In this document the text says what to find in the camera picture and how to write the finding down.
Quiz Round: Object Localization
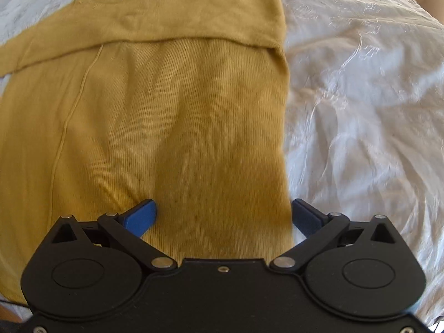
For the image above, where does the white floral bedspread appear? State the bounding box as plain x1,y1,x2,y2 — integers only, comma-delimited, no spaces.
0,0,444,327

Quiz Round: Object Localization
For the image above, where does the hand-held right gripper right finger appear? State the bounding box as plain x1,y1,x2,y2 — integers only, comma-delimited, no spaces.
270,199,399,273

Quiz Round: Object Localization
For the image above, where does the mustard yellow knit sweater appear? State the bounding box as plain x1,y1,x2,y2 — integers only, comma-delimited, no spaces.
0,0,295,304

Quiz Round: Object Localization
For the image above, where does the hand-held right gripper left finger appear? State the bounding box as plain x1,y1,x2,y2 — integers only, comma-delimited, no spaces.
49,199,176,272

